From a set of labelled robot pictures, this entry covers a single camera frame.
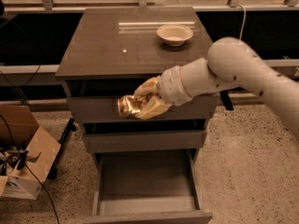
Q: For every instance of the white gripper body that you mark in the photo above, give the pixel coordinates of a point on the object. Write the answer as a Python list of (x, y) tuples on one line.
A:
[(169, 85)]

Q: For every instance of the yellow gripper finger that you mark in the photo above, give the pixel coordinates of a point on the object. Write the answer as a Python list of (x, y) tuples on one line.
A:
[(153, 108), (148, 87)]

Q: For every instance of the orange can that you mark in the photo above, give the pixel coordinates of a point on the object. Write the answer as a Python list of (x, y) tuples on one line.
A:
[(130, 106)]

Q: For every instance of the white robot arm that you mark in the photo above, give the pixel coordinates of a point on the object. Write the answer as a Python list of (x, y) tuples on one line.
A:
[(230, 63)]

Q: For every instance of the grey middle drawer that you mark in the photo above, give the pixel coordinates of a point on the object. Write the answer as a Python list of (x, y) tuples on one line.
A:
[(144, 135)]

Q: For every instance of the grey drawer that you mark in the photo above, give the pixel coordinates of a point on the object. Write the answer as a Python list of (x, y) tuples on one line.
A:
[(150, 187), (144, 135), (92, 100)]

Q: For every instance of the grey drawer cabinet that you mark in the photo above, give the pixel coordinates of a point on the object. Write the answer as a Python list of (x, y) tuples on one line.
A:
[(122, 43)]

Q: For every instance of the grey top drawer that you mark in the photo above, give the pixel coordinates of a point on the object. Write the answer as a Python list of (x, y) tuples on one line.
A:
[(92, 100)]

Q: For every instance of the grey bottom drawer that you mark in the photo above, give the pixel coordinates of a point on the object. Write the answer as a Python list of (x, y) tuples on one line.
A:
[(150, 187)]

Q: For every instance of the white paper bowl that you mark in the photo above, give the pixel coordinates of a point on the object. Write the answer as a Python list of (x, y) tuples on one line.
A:
[(174, 35)]

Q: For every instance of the black stand leg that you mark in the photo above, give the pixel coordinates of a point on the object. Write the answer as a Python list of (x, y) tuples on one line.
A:
[(70, 127)]

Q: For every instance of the open cardboard box left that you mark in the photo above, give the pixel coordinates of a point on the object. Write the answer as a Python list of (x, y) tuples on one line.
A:
[(27, 153)]

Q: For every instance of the black bracket behind cabinet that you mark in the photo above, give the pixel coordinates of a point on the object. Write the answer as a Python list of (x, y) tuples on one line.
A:
[(226, 100)]

